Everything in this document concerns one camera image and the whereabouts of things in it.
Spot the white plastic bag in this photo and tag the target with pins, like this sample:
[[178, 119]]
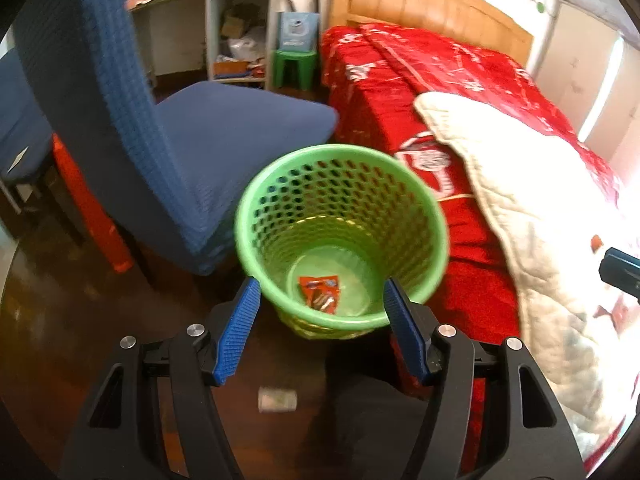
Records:
[[247, 47]]

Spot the red plastic bag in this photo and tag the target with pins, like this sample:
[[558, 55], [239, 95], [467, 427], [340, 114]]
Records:
[[92, 210]]

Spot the red snack wrapper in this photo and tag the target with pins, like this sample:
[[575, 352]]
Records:
[[320, 292]]

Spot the green plastic stool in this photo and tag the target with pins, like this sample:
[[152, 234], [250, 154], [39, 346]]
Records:
[[295, 62]]

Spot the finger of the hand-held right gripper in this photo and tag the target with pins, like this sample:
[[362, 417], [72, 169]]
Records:
[[620, 270]]

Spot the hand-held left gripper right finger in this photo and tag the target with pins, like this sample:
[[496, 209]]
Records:
[[405, 330]]

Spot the small white cup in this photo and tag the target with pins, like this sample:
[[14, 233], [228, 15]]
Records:
[[276, 400]]

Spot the white open shelf unit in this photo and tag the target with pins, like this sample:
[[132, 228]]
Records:
[[214, 35]]

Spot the cardboard box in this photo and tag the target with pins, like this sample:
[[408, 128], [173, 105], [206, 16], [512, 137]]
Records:
[[240, 20]]

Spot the blue cushioned chair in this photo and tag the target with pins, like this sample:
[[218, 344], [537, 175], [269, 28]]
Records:
[[22, 130]]

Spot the wooden bed headboard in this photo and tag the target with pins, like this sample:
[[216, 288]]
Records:
[[430, 0]]

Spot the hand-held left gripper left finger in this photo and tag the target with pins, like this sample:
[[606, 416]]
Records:
[[235, 332]]

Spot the beige wardrobe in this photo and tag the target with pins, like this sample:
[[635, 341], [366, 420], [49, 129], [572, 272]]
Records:
[[580, 60]]

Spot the blue fabric chair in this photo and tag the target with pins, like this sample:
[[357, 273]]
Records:
[[165, 160]]

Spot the white quilted blanket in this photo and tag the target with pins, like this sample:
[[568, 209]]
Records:
[[540, 200]]

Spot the green perforated plastic basket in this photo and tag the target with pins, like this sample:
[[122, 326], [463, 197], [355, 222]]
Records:
[[260, 240]]

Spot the red printed blanket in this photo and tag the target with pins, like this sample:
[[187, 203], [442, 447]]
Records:
[[390, 95]]

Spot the blue and white bag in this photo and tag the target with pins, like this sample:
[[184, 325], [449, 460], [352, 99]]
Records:
[[297, 30]]

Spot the white desk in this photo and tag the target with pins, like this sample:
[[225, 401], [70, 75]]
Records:
[[165, 5]]

